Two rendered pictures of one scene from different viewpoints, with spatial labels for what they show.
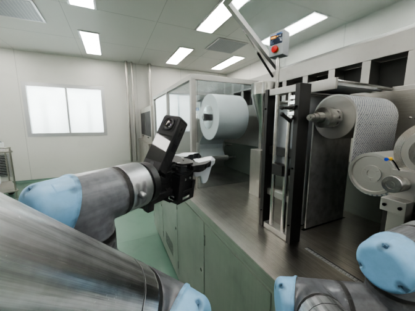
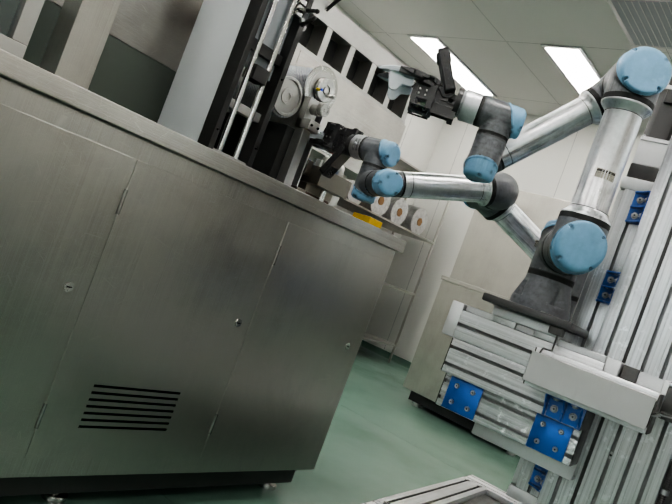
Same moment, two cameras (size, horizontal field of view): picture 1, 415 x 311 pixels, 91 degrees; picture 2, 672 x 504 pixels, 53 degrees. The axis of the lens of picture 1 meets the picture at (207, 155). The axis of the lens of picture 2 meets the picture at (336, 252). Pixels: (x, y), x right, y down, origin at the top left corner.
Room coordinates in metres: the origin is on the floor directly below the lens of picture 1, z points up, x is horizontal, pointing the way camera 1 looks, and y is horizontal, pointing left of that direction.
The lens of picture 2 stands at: (1.16, 1.49, 0.76)
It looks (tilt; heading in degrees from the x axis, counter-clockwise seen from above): 1 degrees up; 245
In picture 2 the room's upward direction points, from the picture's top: 21 degrees clockwise
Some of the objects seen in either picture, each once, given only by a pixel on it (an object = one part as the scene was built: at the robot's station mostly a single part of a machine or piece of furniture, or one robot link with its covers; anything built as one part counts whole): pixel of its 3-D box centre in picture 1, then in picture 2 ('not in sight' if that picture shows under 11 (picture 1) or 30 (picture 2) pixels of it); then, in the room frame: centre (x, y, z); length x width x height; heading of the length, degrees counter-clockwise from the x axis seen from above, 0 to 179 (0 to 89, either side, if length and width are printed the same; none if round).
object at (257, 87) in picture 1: (264, 89); not in sight; (1.16, -0.31, 1.50); 0.14 x 0.14 x 0.06
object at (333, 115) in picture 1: (327, 117); not in sight; (0.68, -0.39, 1.33); 0.06 x 0.06 x 0.06; 25
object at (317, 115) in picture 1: (314, 117); not in sight; (0.65, -0.34, 1.33); 0.06 x 0.03 x 0.03; 115
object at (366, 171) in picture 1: (393, 169); (260, 91); (0.62, -0.58, 1.17); 0.26 x 0.12 x 0.12; 115
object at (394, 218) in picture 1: (394, 230); (300, 146); (0.47, -0.47, 1.05); 0.06 x 0.05 x 0.31; 115
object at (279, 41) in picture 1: (278, 44); not in sight; (0.97, -0.31, 1.66); 0.07 x 0.07 x 0.10; 43
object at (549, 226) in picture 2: not in sight; (561, 250); (-0.04, 0.20, 0.98); 0.13 x 0.12 x 0.14; 58
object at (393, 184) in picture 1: (393, 184); (323, 109); (0.46, -0.43, 1.18); 0.04 x 0.02 x 0.04; 25
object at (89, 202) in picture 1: (80, 204); (499, 118); (0.25, 0.17, 1.21); 0.11 x 0.08 x 0.09; 148
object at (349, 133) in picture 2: not in sight; (342, 140); (0.36, -0.45, 1.12); 0.12 x 0.08 x 0.09; 115
